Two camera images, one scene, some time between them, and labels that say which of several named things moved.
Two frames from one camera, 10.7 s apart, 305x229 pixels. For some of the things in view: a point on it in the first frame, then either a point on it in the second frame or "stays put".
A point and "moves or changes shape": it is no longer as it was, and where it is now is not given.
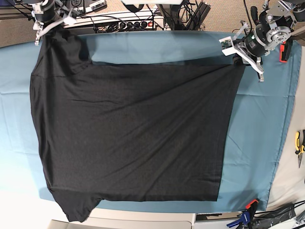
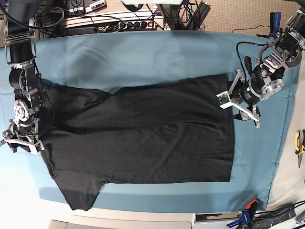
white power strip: [153, 21] stays put
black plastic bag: [264, 220] stays put
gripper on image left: [47, 11] to [24, 130]
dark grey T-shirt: [146, 131] moves or changes shape
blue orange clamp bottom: [246, 215] stays put
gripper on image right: [255, 44] to [250, 93]
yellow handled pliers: [300, 150] stays put
